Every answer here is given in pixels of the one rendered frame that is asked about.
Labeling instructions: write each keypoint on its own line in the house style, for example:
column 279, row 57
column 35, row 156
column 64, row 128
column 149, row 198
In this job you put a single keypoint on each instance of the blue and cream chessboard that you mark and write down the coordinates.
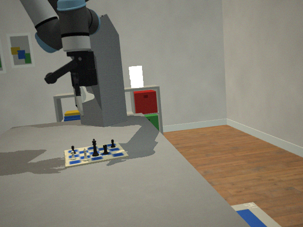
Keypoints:
column 114, row 153

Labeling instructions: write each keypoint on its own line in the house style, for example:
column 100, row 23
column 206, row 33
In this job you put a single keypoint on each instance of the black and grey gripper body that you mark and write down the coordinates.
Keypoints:
column 85, row 71

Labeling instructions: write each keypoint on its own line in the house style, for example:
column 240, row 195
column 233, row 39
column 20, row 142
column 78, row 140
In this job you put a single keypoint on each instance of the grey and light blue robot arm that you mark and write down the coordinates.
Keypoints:
column 70, row 32

